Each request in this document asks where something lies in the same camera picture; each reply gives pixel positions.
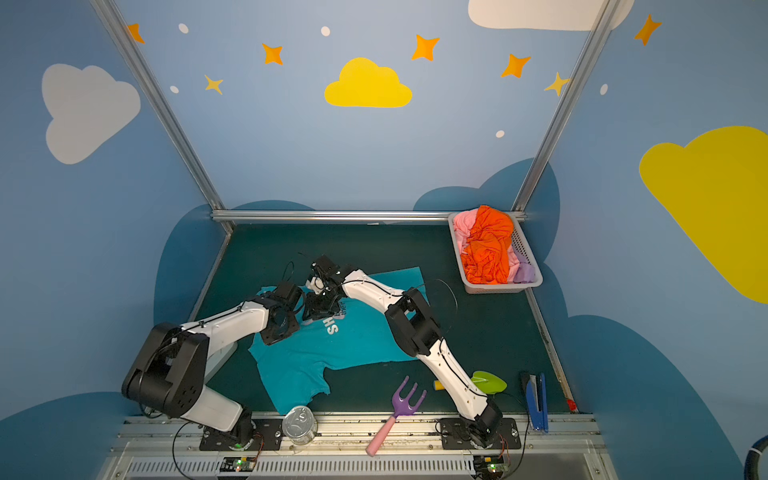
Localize teal printed t shirt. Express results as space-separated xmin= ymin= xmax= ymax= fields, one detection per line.
xmin=249 ymin=298 xmax=412 ymax=415

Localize white plastic laundry basket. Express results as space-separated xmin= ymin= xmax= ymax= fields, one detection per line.
xmin=448 ymin=206 xmax=543 ymax=294

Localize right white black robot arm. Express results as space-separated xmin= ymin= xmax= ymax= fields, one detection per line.
xmin=306 ymin=255 xmax=503 ymax=447

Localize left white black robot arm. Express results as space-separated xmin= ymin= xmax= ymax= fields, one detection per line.
xmin=121 ymin=282 xmax=304 ymax=450

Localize silver tin can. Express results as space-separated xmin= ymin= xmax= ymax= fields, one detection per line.
xmin=282 ymin=406 xmax=318 ymax=446

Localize purple pink toy rake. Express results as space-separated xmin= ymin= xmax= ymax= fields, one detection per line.
xmin=365 ymin=376 xmax=427 ymax=457

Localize left green circuit board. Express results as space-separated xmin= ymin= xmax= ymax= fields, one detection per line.
xmin=219 ymin=456 xmax=257 ymax=473

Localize green circuit board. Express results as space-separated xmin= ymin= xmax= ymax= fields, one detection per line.
xmin=219 ymin=456 xmax=257 ymax=473
xmin=472 ymin=456 xmax=508 ymax=480

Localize orange t shirt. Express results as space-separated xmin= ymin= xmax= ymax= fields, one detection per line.
xmin=460 ymin=205 xmax=517 ymax=286

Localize green yellow toy trowel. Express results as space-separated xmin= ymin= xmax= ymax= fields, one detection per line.
xmin=453 ymin=370 xmax=508 ymax=396

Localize lilac t shirt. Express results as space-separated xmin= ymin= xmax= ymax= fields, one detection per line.
xmin=513 ymin=262 xmax=536 ymax=284

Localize red tipped white pen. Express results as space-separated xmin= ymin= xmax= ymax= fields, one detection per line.
xmin=525 ymin=289 xmax=580 ymax=414

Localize right green circuit board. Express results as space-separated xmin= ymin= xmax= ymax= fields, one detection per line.
xmin=472 ymin=456 xmax=508 ymax=480

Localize blue stapler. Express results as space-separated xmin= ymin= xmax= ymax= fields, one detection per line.
xmin=520 ymin=372 xmax=549 ymax=433

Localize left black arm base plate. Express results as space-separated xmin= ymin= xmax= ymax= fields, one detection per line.
xmin=199 ymin=418 xmax=283 ymax=452

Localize horizontal aluminium frame bar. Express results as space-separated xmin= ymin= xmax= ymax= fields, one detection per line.
xmin=211 ymin=210 xmax=454 ymax=224

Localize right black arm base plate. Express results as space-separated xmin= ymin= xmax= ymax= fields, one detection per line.
xmin=436 ymin=418 xmax=523 ymax=450

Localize front aluminium rail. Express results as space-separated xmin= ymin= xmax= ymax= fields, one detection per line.
xmin=98 ymin=412 xmax=618 ymax=479

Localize left aluminium frame post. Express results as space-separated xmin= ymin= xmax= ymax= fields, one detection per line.
xmin=90 ymin=0 xmax=225 ymax=213

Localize aluminium frame post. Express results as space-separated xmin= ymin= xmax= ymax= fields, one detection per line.
xmin=90 ymin=0 xmax=225 ymax=213
xmin=511 ymin=0 xmax=622 ymax=215

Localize right aluminium frame post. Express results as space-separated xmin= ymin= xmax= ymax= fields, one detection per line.
xmin=511 ymin=0 xmax=622 ymax=215

